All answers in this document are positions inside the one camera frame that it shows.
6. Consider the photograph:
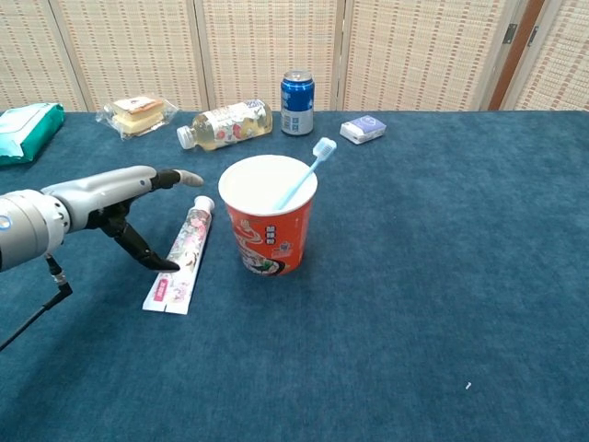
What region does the woven bamboo folding screen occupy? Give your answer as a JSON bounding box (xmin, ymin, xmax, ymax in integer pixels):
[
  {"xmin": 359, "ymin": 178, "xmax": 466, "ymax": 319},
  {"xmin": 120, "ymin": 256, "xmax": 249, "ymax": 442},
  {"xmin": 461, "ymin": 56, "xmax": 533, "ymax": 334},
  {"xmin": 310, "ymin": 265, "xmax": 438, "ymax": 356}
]
[{"xmin": 0, "ymin": 0, "xmax": 589, "ymax": 112}]

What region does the blue drink can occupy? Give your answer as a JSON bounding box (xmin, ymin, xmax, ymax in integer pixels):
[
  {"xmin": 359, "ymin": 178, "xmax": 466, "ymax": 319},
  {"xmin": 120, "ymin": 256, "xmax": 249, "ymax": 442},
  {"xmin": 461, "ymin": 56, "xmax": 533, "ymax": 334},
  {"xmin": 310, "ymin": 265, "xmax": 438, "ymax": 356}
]
[{"xmin": 280, "ymin": 69, "xmax": 316, "ymax": 136}]

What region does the light blue toothbrush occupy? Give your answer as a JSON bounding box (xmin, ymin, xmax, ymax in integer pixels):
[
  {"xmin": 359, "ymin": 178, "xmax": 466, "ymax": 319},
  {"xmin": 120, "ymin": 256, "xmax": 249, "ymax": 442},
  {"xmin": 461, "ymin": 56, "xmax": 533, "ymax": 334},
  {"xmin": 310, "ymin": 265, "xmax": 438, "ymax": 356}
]
[{"xmin": 273, "ymin": 136, "xmax": 338, "ymax": 212}]

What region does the plastic wrapped sandwich cake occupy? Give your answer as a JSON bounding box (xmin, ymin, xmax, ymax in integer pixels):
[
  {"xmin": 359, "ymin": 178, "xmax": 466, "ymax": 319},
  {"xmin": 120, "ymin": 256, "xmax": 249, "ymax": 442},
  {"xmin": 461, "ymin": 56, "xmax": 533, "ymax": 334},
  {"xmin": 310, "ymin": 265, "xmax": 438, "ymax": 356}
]
[{"xmin": 95, "ymin": 95, "xmax": 179, "ymax": 141}]

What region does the blue table cloth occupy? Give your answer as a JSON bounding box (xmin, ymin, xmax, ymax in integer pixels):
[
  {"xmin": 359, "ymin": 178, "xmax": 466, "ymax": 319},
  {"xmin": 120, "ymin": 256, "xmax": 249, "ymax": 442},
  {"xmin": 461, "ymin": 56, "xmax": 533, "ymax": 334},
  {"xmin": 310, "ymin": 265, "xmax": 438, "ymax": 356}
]
[{"xmin": 0, "ymin": 110, "xmax": 589, "ymax": 442}]

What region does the brown wooden post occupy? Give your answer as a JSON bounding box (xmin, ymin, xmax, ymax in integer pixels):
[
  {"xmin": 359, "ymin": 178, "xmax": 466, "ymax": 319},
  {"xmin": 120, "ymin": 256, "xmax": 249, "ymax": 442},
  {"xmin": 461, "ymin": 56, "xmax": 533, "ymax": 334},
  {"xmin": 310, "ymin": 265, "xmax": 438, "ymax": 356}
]
[{"xmin": 487, "ymin": 0, "xmax": 547, "ymax": 111}]

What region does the blue white tissue pack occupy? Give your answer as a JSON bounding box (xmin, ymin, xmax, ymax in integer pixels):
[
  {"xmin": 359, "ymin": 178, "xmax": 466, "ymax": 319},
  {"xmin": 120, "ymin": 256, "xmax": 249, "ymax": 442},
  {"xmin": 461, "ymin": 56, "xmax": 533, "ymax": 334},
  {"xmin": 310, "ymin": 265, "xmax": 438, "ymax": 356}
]
[{"xmin": 339, "ymin": 114, "xmax": 387, "ymax": 145}]

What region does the floral white toothpaste tube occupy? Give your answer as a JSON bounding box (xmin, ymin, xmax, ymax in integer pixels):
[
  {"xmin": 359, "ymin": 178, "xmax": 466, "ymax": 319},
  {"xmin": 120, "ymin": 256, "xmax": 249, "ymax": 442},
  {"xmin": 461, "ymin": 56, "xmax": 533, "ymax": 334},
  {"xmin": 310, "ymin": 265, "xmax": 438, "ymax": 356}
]
[{"xmin": 142, "ymin": 194, "xmax": 216, "ymax": 316}]

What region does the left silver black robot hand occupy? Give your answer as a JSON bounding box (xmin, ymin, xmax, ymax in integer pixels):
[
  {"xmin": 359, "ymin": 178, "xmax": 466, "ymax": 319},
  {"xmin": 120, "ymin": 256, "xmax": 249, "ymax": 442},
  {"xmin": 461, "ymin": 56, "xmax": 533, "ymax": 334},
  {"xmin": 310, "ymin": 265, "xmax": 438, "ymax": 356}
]
[{"xmin": 40, "ymin": 165, "xmax": 205, "ymax": 273}]

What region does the floral label tea bottle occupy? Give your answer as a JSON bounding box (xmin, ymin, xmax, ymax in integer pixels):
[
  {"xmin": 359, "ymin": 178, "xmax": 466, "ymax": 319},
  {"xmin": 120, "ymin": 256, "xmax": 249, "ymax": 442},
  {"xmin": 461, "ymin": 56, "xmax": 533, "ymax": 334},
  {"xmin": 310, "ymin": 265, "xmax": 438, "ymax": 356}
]
[{"xmin": 176, "ymin": 98, "xmax": 274, "ymax": 152}]

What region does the red paper noodle cup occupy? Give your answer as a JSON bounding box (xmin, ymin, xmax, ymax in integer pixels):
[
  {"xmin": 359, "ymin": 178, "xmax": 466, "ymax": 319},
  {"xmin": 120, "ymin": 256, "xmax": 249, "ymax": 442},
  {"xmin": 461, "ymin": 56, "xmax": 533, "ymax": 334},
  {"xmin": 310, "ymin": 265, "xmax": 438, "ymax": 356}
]
[{"xmin": 217, "ymin": 155, "xmax": 319, "ymax": 277}]

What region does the green wet wipes pack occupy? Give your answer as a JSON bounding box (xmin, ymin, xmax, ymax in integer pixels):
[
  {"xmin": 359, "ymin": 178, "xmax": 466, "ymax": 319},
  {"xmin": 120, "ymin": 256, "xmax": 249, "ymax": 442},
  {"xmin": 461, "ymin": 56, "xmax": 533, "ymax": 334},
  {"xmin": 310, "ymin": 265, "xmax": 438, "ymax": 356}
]
[{"xmin": 0, "ymin": 102, "xmax": 66, "ymax": 168}]

